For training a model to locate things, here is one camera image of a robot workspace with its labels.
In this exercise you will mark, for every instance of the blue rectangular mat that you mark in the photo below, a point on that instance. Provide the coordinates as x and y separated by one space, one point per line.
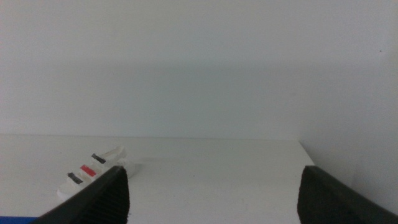
15 221

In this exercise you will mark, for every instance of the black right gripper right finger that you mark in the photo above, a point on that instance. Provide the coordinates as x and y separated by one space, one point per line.
329 202

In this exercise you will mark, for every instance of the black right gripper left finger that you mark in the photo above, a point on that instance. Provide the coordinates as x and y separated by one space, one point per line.
105 199

